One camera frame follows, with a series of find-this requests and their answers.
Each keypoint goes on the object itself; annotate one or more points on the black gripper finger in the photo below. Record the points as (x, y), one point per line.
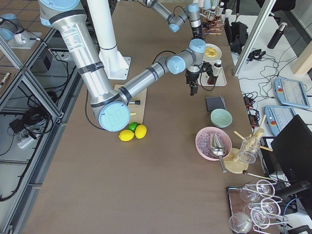
(191, 91)
(195, 89)

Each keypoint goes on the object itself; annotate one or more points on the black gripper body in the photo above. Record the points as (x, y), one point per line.
(191, 79)
(196, 30)

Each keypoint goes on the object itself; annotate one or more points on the yellow twisted donut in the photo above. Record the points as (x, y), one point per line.
(211, 52)

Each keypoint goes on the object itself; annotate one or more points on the white round plate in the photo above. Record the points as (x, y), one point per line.
(219, 55)

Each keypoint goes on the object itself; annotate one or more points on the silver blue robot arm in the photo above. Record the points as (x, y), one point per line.
(98, 64)
(189, 13)

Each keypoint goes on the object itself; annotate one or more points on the brown sauce bottle on tray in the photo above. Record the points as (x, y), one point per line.
(213, 75)

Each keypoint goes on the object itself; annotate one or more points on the white rectangular tray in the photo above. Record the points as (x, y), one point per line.
(221, 80)

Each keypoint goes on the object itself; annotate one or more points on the wine glass rack tray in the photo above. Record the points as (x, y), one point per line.
(236, 204)

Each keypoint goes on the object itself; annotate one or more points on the dark grey folded cloth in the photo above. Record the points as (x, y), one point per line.
(213, 103)

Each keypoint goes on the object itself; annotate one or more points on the Suntory dark bottle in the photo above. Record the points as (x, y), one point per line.
(211, 15)

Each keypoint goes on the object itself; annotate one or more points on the light blue cup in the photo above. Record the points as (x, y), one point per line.
(207, 4)

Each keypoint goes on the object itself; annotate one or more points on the dark bottle in rack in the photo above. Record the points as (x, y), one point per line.
(219, 10)

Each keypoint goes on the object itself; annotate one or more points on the mint green bowl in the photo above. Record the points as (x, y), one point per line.
(221, 118)

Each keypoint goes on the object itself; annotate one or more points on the black bag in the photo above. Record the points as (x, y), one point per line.
(236, 34)

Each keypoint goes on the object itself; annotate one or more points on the pink bowl with ice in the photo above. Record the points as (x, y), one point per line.
(203, 141)

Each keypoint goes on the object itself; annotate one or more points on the wooden cutting board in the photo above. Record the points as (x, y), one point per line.
(138, 109)

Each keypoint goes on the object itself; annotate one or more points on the metal ice scoop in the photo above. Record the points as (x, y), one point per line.
(218, 150)

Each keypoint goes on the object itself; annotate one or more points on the yellow lemon right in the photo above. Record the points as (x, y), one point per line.
(140, 131)

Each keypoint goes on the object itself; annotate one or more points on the yellow lemon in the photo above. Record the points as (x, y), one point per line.
(126, 135)
(140, 131)

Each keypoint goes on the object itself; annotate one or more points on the green lime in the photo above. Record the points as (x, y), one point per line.
(132, 126)

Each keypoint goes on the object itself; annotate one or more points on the yellow lemon left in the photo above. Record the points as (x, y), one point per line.
(126, 135)

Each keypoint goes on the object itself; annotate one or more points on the wooden mug tree stand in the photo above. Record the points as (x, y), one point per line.
(232, 161)

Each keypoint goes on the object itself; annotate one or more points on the black water bottle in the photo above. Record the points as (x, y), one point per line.
(277, 35)

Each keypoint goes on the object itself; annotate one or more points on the lower blue teach pendant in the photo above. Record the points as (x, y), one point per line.
(278, 117)

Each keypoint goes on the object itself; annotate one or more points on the blue teach pendant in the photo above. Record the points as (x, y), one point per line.
(291, 92)
(278, 117)

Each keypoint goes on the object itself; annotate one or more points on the upper blue teach pendant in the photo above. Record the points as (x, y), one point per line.
(291, 92)

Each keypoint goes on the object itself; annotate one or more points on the black monitor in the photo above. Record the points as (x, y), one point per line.
(293, 149)

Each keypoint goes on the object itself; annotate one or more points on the wine glass top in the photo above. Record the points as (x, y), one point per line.
(254, 192)

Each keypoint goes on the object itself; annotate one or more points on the wine glass middle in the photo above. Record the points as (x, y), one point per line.
(267, 205)

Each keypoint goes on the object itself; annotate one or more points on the wine glass bottom left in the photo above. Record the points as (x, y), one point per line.
(240, 223)

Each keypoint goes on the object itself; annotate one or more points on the wine glass lower right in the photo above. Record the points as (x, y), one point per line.
(259, 218)

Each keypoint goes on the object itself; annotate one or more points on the copper wire bottle rack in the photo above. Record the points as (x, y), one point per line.
(212, 26)

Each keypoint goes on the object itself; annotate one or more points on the black handled knife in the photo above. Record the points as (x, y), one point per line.
(135, 102)

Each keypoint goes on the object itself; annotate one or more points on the aluminium frame post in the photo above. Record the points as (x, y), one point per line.
(256, 29)

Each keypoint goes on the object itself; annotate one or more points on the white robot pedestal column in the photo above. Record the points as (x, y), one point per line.
(115, 64)

